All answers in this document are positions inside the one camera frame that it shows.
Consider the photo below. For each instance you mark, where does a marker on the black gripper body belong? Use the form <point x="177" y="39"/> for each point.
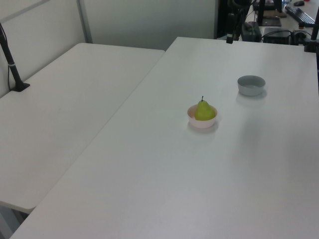
<point x="231" y="25"/>

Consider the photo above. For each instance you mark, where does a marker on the green pear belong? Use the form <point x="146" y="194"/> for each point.
<point x="204" y="112"/>

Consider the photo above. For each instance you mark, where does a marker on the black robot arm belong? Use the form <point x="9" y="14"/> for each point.
<point x="239" y="6"/>

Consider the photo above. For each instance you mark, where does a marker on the grey bowl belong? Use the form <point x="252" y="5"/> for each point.
<point x="250" y="89"/>

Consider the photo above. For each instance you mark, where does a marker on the pink bowl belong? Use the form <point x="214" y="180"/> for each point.
<point x="201" y="123"/>

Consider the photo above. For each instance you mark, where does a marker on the dark grey control box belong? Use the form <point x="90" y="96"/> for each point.
<point x="251" y="31"/>

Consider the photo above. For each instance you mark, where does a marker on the black monitor stand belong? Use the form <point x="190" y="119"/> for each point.
<point x="268" y="17"/>

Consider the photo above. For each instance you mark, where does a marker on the black electronics box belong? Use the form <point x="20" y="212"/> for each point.
<point x="277" y="36"/>

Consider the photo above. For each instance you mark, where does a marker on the black keyboard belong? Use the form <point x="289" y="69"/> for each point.
<point x="299" y="13"/>

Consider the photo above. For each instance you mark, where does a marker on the black computer mouse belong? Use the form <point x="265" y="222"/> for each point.
<point x="298" y="3"/>

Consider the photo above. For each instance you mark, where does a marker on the white partition panel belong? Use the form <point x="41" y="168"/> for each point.
<point x="152" y="21"/>

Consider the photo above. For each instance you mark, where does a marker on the white side table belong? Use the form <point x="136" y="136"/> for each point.
<point x="62" y="119"/>

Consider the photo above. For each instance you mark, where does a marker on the black camera pole with clamp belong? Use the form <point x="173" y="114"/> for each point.
<point x="13" y="69"/>
<point x="313" y="35"/>

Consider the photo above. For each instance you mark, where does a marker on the grey partition frame post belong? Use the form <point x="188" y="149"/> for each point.
<point x="84" y="21"/>

